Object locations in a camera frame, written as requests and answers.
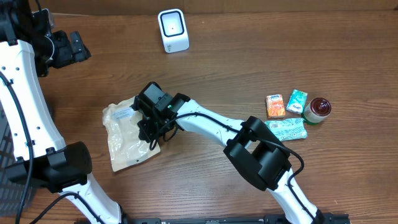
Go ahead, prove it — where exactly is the clear white plastic pouch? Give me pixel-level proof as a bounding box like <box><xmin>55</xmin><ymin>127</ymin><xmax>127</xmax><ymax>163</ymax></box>
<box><xmin>102</xmin><ymin>97</ymin><xmax>160</xmax><ymax>172</ymax></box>

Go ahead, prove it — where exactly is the orange tissue pack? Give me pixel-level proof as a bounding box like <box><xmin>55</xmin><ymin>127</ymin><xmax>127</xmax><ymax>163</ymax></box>
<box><xmin>266</xmin><ymin>94</ymin><xmax>285</xmax><ymax>118</ymax></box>

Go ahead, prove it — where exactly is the teal crinkled snack packet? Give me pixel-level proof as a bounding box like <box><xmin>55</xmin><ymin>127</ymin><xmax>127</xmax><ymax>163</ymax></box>
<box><xmin>264</xmin><ymin>118</ymin><xmax>308</xmax><ymax>141</ymax></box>

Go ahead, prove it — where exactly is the teal tissue pack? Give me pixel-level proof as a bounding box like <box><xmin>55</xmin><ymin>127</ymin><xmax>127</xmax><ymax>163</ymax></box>
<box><xmin>286</xmin><ymin>90</ymin><xmax>308</xmax><ymax>114</ymax></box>

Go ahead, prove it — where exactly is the green lidded container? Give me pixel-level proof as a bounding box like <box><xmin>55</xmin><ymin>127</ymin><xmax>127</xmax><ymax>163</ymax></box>
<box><xmin>302</xmin><ymin>98</ymin><xmax>331</xmax><ymax>124</ymax></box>

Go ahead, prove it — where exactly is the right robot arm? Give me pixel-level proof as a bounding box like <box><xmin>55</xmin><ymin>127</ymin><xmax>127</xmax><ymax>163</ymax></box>
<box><xmin>131</xmin><ymin>82</ymin><xmax>325</xmax><ymax>223</ymax></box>

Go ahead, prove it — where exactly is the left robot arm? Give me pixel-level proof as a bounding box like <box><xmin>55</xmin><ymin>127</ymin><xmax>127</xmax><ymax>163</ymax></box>
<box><xmin>1</xmin><ymin>1</ymin><xmax>127</xmax><ymax>223</ymax></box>

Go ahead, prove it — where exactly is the white barcode scanner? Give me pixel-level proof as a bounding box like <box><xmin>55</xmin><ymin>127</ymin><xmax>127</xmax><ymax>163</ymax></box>
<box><xmin>157</xmin><ymin>9</ymin><xmax>190</xmax><ymax>54</ymax></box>

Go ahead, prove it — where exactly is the brown cardboard backdrop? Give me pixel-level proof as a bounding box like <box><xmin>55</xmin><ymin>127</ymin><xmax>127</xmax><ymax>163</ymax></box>
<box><xmin>39</xmin><ymin>0</ymin><xmax>397</xmax><ymax>16</ymax></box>

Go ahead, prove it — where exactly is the grey plastic mesh basket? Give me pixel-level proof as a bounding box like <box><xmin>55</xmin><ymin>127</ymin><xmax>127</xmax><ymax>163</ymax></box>
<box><xmin>0</xmin><ymin>106</ymin><xmax>24</xmax><ymax>217</ymax></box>

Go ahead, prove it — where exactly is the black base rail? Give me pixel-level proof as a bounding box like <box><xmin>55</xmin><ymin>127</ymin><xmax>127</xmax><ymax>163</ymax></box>
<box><xmin>74</xmin><ymin>213</ymin><xmax>351</xmax><ymax>224</ymax></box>

